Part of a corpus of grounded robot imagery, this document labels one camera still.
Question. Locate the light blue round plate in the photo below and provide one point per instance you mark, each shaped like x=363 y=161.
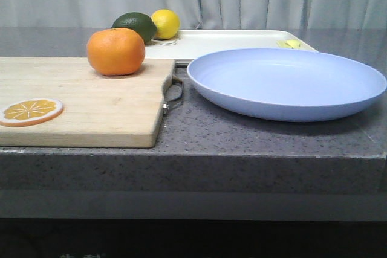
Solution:
x=286 y=85

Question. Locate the yellow fruit slices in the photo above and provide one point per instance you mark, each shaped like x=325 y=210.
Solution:
x=292 y=43

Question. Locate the wooden cutting board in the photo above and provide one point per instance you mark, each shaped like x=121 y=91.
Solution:
x=99 y=111

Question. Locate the yellow lemon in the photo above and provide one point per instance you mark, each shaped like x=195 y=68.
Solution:
x=167 y=23

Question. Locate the dark green lime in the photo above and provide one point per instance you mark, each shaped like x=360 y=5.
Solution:
x=139 y=22

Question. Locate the orange slice coaster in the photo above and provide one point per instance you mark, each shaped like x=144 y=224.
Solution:
x=31 y=112

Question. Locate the cream rectangular tray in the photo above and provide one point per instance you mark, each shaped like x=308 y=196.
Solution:
x=187 y=45

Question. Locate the orange mandarin fruit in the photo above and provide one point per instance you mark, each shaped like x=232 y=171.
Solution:
x=115 y=51

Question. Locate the metal cutting board handle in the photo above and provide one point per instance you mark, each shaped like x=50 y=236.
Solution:
x=177 y=99

